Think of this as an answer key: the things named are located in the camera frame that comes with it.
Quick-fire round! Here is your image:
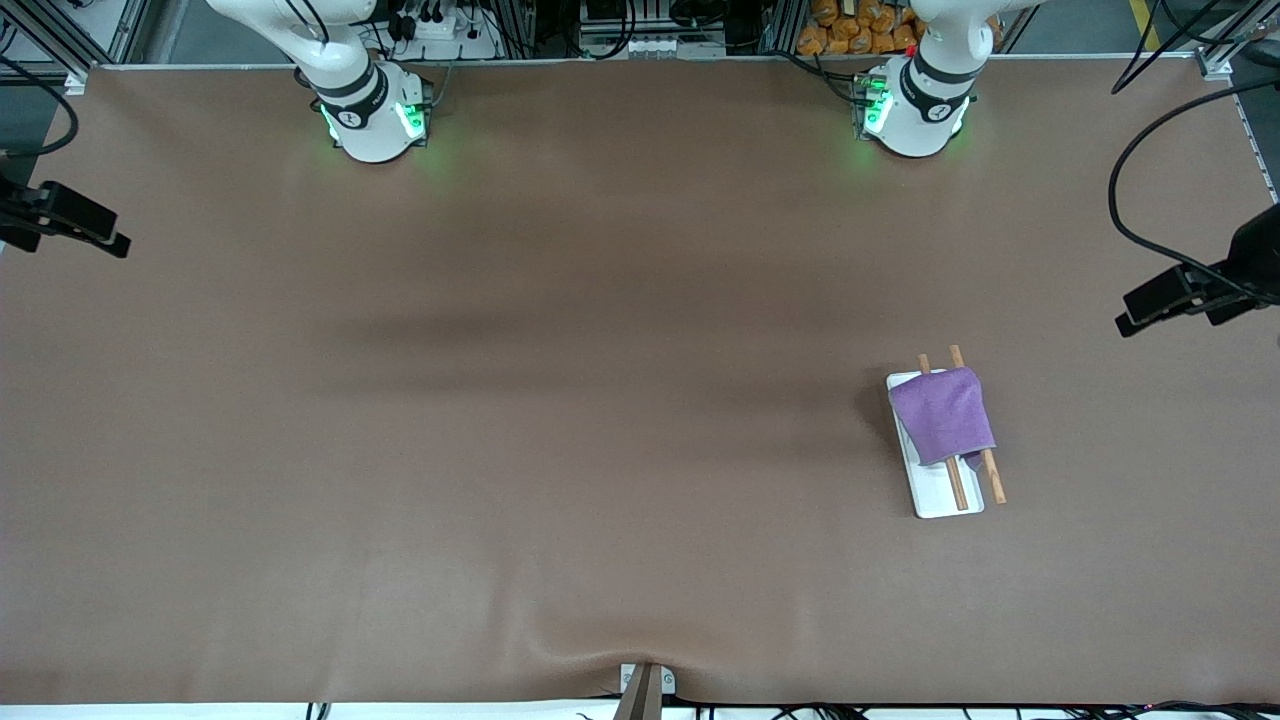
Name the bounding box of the thin black hanging cable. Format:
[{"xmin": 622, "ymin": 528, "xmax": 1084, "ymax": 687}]
[{"xmin": 1110, "ymin": 0, "xmax": 1251, "ymax": 96}]

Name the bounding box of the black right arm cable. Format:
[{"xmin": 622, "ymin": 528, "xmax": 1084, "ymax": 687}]
[{"xmin": 0, "ymin": 55, "xmax": 79, "ymax": 159}]

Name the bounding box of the white power strip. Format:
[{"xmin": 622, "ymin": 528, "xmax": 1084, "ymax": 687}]
[{"xmin": 385, "ymin": 0, "xmax": 501, "ymax": 59}]

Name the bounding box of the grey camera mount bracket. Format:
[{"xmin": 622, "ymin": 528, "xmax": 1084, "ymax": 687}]
[{"xmin": 615, "ymin": 662, "xmax": 678, "ymax": 720}]

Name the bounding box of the thin dark base cable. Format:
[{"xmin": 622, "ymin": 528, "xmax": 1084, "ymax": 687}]
[{"xmin": 775, "ymin": 48, "xmax": 863, "ymax": 101}]

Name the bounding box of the purple microfibre towel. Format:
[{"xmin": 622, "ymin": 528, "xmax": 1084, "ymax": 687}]
[{"xmin": 888, "ymin": 366, "xmax": 997, "ymax": 471}]

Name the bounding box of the aluminium frame profile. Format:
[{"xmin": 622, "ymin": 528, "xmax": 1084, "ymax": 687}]
[
  {"xmin": 0, "ymin": 0, "xmax": 151, "ymax": 93},
  {"xmin": 1195, "ymin": 0, "xmax": 1280, "ymax": 81}
]

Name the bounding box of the white rack with wooden rods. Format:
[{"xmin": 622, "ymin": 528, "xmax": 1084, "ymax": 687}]
[{"xmin": 886, "ymin": 344, "xmax": 1007, "ymax": 520}]

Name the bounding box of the orange packets pile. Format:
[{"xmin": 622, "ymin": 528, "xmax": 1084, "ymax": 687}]
[{"xmin": 797, "ymin": 0, "xmax": 926, "ymax": 56}]

